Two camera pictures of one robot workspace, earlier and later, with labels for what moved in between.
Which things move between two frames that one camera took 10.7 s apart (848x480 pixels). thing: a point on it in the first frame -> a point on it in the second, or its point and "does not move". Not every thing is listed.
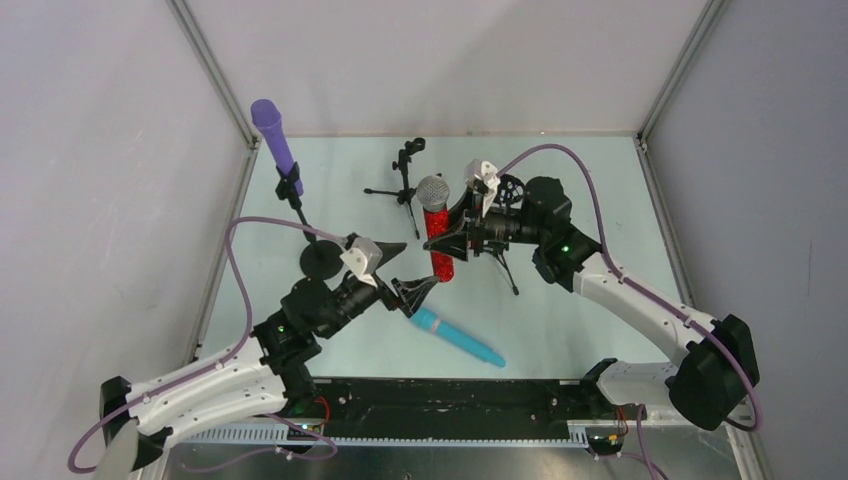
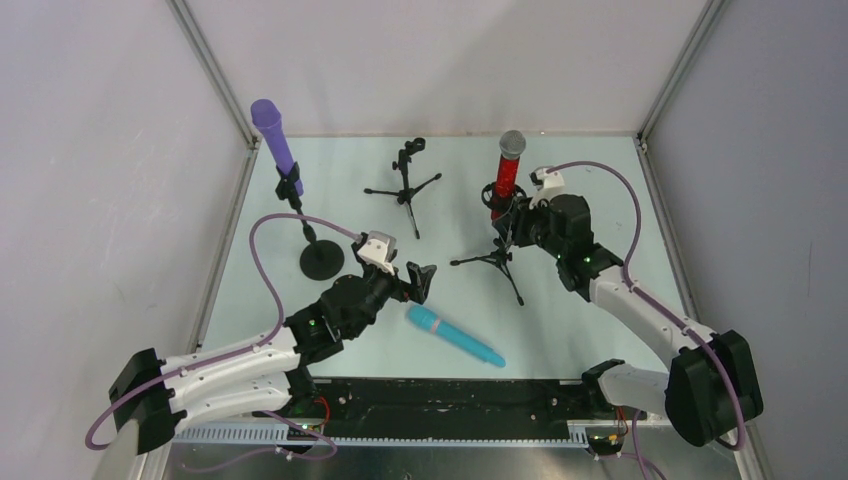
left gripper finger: x=389 y=251 -> x=420 y=278
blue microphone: x=431 y=323 does not move
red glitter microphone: x=434 y=191 -> x=512 y=145
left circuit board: x=294 y=434 does not move
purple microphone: x=267 y=115 does not move
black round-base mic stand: x=319 y=259 does not move
